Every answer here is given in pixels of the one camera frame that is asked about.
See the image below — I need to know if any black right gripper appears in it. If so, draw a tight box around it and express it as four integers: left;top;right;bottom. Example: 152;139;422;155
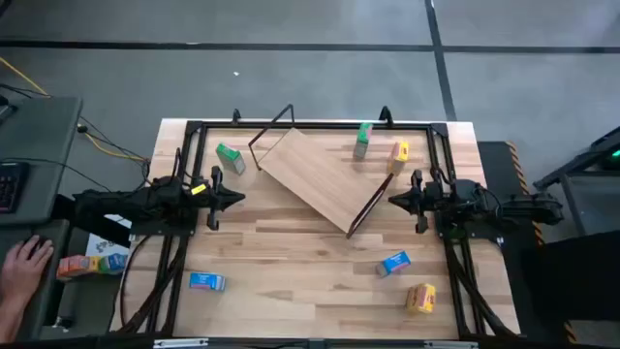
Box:
387;169;443;235

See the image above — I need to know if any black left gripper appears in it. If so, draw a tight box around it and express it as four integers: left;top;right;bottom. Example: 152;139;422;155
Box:
192;166;247;231

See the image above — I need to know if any green cereal box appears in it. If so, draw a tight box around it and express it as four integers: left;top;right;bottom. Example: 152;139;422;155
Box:
352;121;375;161
215;142;247;176

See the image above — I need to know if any yellow Pops cereal box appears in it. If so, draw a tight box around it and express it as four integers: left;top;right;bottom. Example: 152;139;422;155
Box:
405;282;437;315
387;140;411;175

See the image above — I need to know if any blue Rice Krispies box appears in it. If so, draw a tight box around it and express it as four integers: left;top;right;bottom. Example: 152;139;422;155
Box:
376;250;413;278
188;271;227;293

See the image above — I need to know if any person's forearm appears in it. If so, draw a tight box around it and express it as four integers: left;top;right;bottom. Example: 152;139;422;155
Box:
0;295;30;343

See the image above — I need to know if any wooden shelf with black legs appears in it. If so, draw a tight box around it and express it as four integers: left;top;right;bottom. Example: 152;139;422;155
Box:
247;103;395;239

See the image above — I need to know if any colourful cereal box multipack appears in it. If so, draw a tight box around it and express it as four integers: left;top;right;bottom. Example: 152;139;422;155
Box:
56;252;130;282

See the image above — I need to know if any black mat with hazard stripe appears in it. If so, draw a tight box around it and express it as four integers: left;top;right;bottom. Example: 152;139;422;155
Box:
477;140;580;346

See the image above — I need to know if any white paper sheet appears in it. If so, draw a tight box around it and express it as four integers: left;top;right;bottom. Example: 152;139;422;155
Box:
85;215;133;258

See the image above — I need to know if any grey metal cart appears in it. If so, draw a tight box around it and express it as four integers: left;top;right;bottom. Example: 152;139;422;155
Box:
532;125;620;238

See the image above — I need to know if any black equipment case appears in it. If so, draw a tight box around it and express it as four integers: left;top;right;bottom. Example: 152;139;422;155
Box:
520;230;620;321

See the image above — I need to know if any grey desk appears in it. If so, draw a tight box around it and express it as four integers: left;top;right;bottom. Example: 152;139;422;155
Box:
0;95;84;343

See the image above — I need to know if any black keyboard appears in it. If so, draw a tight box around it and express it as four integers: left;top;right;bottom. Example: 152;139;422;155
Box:
0;161;30;215

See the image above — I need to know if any person's hand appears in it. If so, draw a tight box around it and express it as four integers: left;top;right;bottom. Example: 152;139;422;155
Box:
0;235;55;306

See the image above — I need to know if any black aluminium table frame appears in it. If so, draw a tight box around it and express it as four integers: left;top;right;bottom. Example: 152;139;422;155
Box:
115;107;522;340

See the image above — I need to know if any black keyboard cable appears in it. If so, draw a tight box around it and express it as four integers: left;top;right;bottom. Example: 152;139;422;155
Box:
0;156;113;193

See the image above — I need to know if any silver table bracket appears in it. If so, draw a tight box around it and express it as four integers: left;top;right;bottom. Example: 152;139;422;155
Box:
423;340;479;349
153;337;209;349

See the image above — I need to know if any yellow cable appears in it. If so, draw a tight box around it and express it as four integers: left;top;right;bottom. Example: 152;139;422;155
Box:
0;56;150;163

